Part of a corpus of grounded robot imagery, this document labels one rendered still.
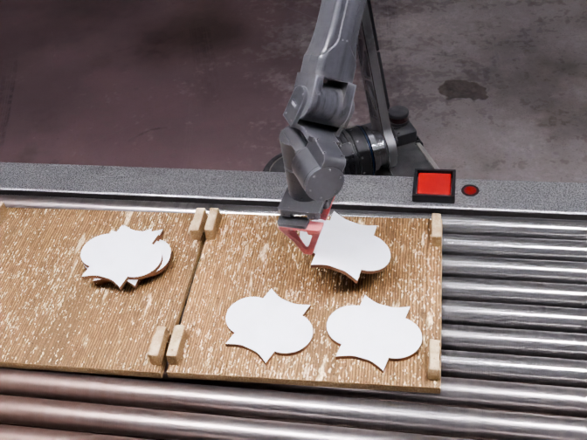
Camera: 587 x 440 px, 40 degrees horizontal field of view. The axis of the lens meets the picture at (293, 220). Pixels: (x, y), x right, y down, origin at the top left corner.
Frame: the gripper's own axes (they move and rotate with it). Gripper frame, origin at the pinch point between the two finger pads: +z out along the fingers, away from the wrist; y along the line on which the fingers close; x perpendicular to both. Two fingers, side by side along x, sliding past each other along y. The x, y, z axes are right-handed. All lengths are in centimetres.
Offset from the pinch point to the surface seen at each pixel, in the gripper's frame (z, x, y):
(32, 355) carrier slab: 7.5, 39.6, -26.7
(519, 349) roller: 13.1, -32.9, -6.6
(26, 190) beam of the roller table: 7, 64, 11
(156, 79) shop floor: 90, 133, 178
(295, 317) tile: 8.0, 0.8, -10.9
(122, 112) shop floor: 91, 138, 153
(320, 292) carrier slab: 8.7, -1.3, -4.5
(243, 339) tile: 7.8, 7.5, -16.8
